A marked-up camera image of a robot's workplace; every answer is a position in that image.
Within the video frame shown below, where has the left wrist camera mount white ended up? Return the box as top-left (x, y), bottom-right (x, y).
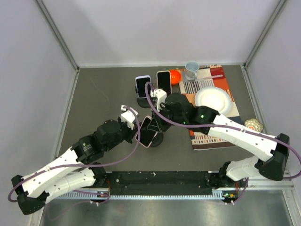
top-left (120, 105), bottom-right (138, 130)

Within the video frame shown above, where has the phone with lavender case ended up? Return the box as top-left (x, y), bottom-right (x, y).
top-left (135, 75), bottom-right (151, 98)

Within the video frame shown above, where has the small patterned bowl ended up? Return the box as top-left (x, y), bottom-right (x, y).
top-left (244, 118), bottom-right (264, 132)

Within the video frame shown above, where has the black clamp phone stand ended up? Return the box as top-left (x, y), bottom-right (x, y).
top-left (135, 86), bottom-right (155, 108)

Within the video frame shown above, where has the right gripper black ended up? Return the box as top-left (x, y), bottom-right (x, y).
top-left (151, 102), bottom-right (187, 132)

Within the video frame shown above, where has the phone with pink case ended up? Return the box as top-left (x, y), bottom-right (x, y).
top-left (139, 116), bottom-right (157, 148)

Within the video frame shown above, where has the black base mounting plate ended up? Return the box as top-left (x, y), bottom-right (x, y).
top-left (90, 171), bottom-right (238, 196)

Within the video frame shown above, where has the white plate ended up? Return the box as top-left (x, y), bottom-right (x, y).
top-left (194, 87), bottom-right (232, 114)

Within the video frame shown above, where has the purple cable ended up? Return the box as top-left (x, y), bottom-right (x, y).
top-left (8, 106), bottom-right (142, 205)
top-left (144, 82), bottom-right (301, 205)

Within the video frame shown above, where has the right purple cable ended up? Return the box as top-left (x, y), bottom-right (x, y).
top-left (144, 82), bottom-right (301, 205)

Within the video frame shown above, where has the light blue cup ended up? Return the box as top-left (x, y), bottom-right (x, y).
top-left (185, 61), bottom-right (199, 80)

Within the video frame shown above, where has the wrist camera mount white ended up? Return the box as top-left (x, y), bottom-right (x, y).
top-left (120, 105), bottom-right (138, 130)
top-left (150, 89), bottom-right (167, 112)

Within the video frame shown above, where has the phone with white case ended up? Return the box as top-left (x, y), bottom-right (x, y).
top-left (157, 71), bottom-right (172, 95)

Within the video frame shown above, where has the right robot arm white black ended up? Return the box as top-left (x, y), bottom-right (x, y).
top-left (148, 89), bottom-right (290, 186)

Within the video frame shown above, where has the pink handled knife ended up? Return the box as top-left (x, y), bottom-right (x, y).
top-left (198, 74), bottom-right (223, 81)

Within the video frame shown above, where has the orange bowl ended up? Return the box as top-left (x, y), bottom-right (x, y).
top-left (169, 69), bottom-right (182, 86)

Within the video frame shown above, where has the patchwork placemat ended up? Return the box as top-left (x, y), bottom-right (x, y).
top-left (176, 65), bottom-right (243, 151)

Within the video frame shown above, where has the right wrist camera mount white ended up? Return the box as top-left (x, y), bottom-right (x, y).
top-left (150, 89), bottom-right (167, 112)

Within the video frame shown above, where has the slotted cable duct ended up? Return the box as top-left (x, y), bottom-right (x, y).
top-left (57, 190), bottom-right (238, 200)

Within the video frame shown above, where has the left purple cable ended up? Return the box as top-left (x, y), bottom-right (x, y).
top-left (8, 106), bottom-right (142, 205)

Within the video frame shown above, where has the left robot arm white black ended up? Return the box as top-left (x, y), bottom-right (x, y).
top-left (11, 118), bottom-right (140, 215)

